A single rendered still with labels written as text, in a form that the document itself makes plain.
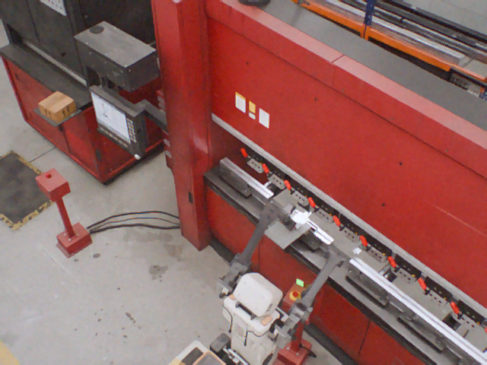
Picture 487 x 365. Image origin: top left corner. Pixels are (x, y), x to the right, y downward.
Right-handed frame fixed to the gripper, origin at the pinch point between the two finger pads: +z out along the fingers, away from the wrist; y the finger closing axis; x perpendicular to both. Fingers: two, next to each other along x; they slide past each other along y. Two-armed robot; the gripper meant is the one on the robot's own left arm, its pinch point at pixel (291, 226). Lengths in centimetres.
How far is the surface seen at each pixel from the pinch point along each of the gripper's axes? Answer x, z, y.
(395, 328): 9, 10, -88
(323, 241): -5.8, 7.7, -21.3
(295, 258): 13.8, 20.6, -9.4
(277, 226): 6.1, -1.7, 6.1
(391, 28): -176, 41, 58
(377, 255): -16, -15, -59
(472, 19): -348, 254, 95
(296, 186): -19.7, -21.3, 5.1
